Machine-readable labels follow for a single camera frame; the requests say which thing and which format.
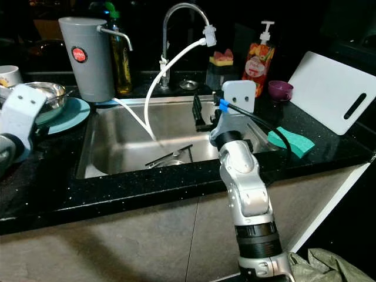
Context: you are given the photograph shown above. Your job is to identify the white faucet adapter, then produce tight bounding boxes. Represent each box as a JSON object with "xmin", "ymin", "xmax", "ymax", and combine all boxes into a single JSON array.
[{"xmin": 202, "ymin": 24, "xmax": 217, "ymax": 47}]

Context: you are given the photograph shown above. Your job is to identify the orange soap pump pouch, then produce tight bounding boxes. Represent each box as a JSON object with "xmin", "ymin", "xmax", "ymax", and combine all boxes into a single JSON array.
[{"xmin": 249, "ymin": 21, "xmax": 278, "ymax": 98}]

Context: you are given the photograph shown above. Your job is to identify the stainless steel sink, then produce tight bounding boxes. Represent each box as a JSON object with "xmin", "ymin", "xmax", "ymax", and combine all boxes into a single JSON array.
[{"xmin": 75, "ymin": 96, "xmax": 277, "ymax": 180}]

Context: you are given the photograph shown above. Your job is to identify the white cutting board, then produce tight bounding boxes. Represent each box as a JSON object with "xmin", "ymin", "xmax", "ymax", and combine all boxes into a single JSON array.
[{"xmin": 287, "ymin": 51, "xmax": 376, "ymax": 136}]

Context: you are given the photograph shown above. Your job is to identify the metal sink drain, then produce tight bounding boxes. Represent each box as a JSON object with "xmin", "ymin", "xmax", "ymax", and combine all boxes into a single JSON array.
[{"xmin": 158, "ymin": 159, "xmax": 186, "ymax": 168}]

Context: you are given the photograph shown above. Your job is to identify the dark sponge holder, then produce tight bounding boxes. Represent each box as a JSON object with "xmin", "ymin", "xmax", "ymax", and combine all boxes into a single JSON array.
[{"xmin": 205, "ymin": 59, "xmax": 236, "ymax": 92}]

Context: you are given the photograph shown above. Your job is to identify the green-capped oil bottle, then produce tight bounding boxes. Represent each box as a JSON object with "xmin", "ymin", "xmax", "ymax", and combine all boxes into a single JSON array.
[{"xmin": 104, "ymin": 1, "xmax": 133, "ymax": 95}]

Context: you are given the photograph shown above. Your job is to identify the purple cup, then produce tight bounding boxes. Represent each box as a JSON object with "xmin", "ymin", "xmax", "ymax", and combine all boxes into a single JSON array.
[{"xmin": 268, "ymin": 80, "xmax": 295, "ymax": 102}]

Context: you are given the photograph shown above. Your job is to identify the green sponge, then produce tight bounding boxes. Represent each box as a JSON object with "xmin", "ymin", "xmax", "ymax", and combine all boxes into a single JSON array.
[{"xmin": 267, "ymin": 126, "xmax": 317, "ymax": 159}]

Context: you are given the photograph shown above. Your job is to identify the stainless steel bowl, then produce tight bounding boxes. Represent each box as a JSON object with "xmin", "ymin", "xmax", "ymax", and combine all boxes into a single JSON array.
[{"xmin": 23, "ymin": 81, "xmax": 67, "ymax": 113}]

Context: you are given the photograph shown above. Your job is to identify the grey water filter canister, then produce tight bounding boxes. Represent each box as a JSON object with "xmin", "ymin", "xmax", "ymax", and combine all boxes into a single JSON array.
[{"xmin": 58, "ymin": 17, "xmax": 134, "ymax": 104}]

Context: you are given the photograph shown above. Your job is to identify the red and yellow sponge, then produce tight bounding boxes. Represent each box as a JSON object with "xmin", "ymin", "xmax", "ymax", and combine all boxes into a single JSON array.
[{"xmin": 210, "ymin": 50, "xmax": 235, "ymax": 67}]

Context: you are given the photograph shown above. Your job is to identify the round metal counter fitting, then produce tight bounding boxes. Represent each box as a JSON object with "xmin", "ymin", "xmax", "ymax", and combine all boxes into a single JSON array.
[{"xmin": 179, "ymin": 80, "xmax": 200, "ymax": 91}]

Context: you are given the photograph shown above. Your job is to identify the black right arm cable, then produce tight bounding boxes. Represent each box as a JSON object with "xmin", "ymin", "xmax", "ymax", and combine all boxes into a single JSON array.
[{"xmin": 213, "ymin": 91, "xmax": 295, "ymax": 160}]

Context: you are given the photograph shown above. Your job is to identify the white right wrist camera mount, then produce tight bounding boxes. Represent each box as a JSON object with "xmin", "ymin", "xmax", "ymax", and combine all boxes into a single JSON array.
[{"xmin": 209, "ymin": 79, "xmax": 257, "ymax": 142}]

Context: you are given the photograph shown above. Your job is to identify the white mug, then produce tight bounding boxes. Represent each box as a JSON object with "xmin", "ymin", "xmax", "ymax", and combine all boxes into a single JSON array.
[{"xmin": 0, "ymin": 65, "xmax": 24, "ymax": 88}]

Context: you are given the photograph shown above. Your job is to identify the white water hose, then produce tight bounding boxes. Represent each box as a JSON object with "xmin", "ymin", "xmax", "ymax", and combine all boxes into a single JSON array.
[{"xmin": 112, "ymin": 39, "xmax": 212, "ymax": 142}]

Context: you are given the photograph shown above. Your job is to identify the olive green bag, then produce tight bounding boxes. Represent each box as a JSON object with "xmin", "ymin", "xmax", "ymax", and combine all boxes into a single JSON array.
[{"xmin": 287, "ymin": 247, "xmax": 371, "ymax": 282}]

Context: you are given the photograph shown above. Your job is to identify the chrome gooseneck faucet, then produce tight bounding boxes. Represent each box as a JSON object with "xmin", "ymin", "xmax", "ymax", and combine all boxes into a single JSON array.
[{"xmin": 161, "ymin": 2, "xmax": 213, "ymax": 89}]

